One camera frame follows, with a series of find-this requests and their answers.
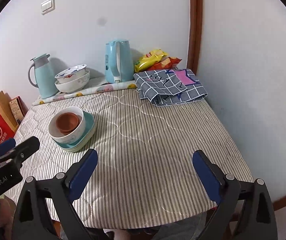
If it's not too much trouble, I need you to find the large white bowl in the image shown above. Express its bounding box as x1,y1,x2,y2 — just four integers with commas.
48,107,86,144

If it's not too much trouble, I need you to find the pale green square plate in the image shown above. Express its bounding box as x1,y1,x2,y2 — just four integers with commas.
55,122,96,153

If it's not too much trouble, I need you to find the small brown bowl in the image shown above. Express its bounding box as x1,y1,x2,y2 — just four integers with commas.
55,112,80,135

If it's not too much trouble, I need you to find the light blue square plate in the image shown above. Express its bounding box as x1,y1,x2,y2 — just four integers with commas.
54,111,96,152

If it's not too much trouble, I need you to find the person's left hand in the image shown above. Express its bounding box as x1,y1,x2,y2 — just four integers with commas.
0,196,16,231

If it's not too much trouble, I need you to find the patterned brown gift box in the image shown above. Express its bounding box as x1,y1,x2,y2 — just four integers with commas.
9,96,28,125

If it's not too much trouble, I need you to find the brown cardboard box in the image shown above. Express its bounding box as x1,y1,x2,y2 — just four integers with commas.
0,91,19,133

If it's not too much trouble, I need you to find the light blue thermos jug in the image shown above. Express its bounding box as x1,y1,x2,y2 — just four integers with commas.
28,54,58,99

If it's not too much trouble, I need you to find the striped quilted table cover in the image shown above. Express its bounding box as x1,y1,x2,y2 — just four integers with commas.
15,89,253,229

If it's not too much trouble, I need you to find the white bowl with grey scrolls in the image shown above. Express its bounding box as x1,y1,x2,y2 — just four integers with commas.
54,70,90,94

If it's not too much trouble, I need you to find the patterned bowl with red bats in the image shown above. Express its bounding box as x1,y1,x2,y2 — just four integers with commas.
54,64,86,84

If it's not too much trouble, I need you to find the floral plastic table mat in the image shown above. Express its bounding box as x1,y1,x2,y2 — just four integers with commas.
32,77,137,106

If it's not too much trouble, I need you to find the grey checked folded cloth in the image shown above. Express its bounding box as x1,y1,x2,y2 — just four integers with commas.
134,69,208,107

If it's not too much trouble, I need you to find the light blue electric kettle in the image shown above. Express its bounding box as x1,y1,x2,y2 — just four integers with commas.
105,40,134,83

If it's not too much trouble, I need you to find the red chips bag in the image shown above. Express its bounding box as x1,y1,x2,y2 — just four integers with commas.
147,57,182,71

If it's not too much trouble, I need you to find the yellow chips bag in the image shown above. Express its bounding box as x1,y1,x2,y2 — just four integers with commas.
134,49,168,73

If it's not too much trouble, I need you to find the white wall switch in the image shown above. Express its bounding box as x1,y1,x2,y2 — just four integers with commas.
41,0,55,15

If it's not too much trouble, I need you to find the brown wooden door frame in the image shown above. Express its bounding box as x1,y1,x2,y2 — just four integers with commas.
187,0,203,74

